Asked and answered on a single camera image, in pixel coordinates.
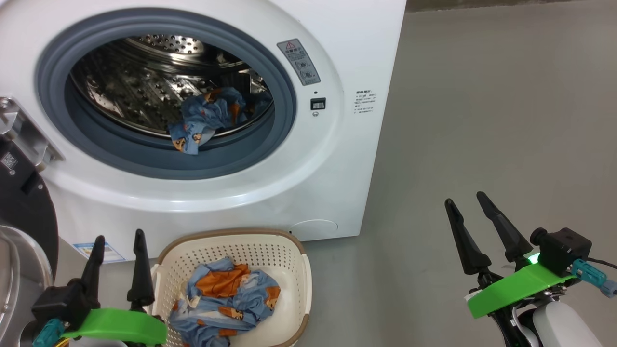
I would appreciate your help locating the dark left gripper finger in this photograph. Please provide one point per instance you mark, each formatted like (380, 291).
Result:
(93, 274)
(140, 279)

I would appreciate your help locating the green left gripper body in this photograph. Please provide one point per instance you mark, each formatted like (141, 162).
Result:
(120, 327)

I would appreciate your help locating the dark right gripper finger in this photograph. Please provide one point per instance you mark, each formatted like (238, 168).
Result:
(470, 250)
(508, 236)

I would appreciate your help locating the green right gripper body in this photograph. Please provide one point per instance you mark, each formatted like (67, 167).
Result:
(516, 289)

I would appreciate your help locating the blue garment with orange patch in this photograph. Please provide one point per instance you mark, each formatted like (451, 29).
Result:
(226, 299)

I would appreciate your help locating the black round glass washer door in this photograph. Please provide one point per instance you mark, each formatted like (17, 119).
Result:
(24, 207)

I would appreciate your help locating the blue garment with bear print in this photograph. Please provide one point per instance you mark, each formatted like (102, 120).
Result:
(207, 115)

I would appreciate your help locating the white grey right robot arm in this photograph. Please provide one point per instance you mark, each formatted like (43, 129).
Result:
(564, 327)

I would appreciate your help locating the grey rubber door gasket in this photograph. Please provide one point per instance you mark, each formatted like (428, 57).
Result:
(144, 154)

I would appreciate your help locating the white front-load washing machine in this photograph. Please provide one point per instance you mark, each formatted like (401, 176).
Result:
(347, 183)

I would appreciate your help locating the small silver label sticker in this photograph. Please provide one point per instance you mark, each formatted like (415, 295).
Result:
(8, 161)

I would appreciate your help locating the metal door hinge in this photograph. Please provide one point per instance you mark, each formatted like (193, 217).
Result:
(29, 130)

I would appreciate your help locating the steel perforated washer drum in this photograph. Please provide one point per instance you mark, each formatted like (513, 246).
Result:
(125, 86)

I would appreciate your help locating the black door latch socket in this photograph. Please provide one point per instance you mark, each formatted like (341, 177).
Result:
(318, 103)

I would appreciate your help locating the blue energy label sticker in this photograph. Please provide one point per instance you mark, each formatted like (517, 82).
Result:
(99, 251)

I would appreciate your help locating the cream perforated laundry basket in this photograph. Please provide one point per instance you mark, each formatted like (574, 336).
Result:
(289, 270)

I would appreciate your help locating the round white filter cover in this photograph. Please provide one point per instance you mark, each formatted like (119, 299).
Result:
(313, 230)

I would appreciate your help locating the printed text label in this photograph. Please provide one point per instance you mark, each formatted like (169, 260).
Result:
(365, 102)

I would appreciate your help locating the grey warning sticker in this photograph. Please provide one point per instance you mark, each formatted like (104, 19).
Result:
(299, 61)

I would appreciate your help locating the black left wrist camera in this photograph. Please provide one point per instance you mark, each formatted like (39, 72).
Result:
(60, 301)

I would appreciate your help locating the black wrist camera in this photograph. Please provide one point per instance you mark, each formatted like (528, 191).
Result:
(564, 248)
(60, 301)

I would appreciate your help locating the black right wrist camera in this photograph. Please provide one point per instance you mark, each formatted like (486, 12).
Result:
(564, 248)

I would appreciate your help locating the teal left camera connector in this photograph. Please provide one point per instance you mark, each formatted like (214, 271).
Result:
(48, 332)

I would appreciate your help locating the teal camera connector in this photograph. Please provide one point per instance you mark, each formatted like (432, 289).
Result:
(48, 332)
(590, 274)

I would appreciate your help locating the teal right camera connector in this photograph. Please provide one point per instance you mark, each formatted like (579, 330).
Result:
(590, 274)

